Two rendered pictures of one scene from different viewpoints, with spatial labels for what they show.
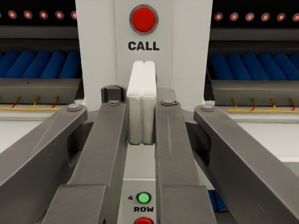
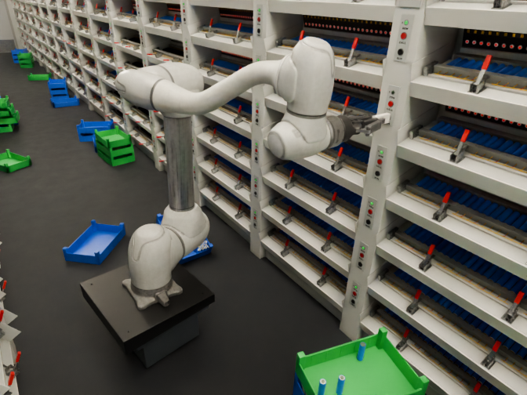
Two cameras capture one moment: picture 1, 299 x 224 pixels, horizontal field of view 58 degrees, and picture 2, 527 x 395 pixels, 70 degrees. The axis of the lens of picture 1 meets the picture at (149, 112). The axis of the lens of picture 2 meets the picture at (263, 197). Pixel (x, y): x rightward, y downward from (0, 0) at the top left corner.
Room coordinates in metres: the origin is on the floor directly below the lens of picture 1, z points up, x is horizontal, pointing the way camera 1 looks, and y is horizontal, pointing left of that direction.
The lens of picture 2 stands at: (-0.80, -0.69, 1.30)
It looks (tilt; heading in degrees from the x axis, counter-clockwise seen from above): 28 degrees down; 53
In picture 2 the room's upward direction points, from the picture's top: 2 degrees clockwise
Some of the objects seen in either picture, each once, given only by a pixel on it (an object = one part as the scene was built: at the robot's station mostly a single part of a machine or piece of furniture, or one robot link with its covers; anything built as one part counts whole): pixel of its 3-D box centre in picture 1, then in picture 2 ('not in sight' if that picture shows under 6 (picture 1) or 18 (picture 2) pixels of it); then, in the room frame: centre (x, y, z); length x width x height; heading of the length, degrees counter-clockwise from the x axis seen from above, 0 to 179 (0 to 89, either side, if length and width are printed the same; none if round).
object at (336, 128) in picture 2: not in sight; (327, 132); (-0.07, 0.00, 0.97); 0.09 x 0.06 x 0.09; 90
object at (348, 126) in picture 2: not in sight; (345, 127); (0.00, 0.00, 0.97); 0.09 x 0.08 x 0.07; 0
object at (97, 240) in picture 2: not in sight; (96, 240); (-0.51, 1.27, 0.04); 0.30 x 0.20 x 0.08; 46
